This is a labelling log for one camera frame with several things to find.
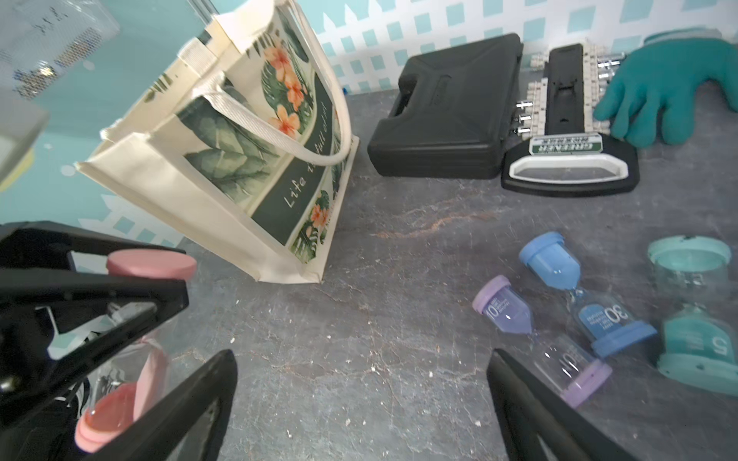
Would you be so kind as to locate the green rubber glove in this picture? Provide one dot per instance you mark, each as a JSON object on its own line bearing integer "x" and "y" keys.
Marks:
{"x": 653, "y": 91}

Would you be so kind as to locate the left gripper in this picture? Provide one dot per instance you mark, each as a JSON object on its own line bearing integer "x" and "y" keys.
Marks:
{"x": 55, "y": 278}

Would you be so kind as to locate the green hourglass far right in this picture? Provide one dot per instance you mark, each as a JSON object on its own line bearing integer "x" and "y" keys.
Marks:
{"x": 699, "y": 348}

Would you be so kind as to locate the blue hourglass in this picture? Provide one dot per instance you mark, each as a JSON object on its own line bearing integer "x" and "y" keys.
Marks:
{"x": 603, "y": 318}

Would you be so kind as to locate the cream canvas tote bag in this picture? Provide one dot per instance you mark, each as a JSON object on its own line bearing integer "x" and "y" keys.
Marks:
{"x": 244, "y": 145}

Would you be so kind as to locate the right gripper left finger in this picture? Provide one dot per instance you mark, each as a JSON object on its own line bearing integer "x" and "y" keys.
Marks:
{"x": 141, "y": 419}

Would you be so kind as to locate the purple hourglass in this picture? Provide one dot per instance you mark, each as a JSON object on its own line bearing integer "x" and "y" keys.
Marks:
{"x": 566, "y": 367}

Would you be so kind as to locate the clear plastic wall bin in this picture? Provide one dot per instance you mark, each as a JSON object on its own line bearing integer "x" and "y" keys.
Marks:
{"x": 42, "y": 40}

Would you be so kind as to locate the black bit holder strip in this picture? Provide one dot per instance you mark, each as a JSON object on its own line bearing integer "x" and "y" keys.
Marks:
{"x": 564, "y": 151}

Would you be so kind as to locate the black plastic case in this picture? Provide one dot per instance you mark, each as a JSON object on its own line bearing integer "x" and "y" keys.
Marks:
{"x": 453, "y": 113}

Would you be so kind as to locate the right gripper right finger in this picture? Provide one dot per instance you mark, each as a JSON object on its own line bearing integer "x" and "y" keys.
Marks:
{"x": 533, "y": 420}

